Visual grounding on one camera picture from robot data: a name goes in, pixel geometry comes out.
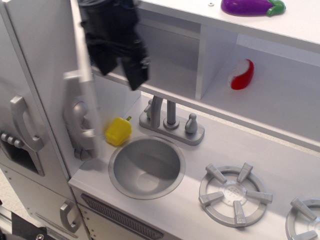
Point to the silver toy faucet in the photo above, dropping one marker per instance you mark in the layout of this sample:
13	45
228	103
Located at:
167	123

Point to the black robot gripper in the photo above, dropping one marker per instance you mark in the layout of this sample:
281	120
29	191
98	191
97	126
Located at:
110	34

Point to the silver lower fridge handle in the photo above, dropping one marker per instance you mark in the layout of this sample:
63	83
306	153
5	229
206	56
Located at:
68	217

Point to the silver fridge handle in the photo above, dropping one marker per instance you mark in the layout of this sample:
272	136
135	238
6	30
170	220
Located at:
68	217
18	108

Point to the silver upper fridge handle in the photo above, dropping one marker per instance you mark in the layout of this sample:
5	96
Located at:
18	108

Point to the silver stove burner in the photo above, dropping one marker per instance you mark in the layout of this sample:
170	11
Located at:
233	196
303	220

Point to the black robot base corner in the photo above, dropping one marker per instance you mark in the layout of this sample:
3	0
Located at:
13	227

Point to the grey toy microwave door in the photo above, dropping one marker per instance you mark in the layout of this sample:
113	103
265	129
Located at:
86	79

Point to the silver toy wall phone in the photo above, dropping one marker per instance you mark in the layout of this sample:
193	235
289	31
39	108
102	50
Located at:
80	134

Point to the dark grey oven vent panel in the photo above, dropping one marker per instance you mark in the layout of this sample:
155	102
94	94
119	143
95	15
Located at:
123	219

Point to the silver left stove burner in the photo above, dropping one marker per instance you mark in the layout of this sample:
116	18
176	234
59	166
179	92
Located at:
233	196

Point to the grey fridge ice dispenser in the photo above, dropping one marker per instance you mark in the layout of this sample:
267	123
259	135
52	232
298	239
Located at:
18	152

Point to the silver right stove burner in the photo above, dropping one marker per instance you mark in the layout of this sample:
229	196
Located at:
303	220

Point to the purple toy eggplant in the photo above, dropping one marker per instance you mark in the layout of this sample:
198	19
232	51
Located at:
253	7

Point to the yellow toy bell pepper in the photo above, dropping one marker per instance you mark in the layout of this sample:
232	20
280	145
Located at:
119	130

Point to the round silver toy sink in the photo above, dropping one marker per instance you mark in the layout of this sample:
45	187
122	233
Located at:
147	167

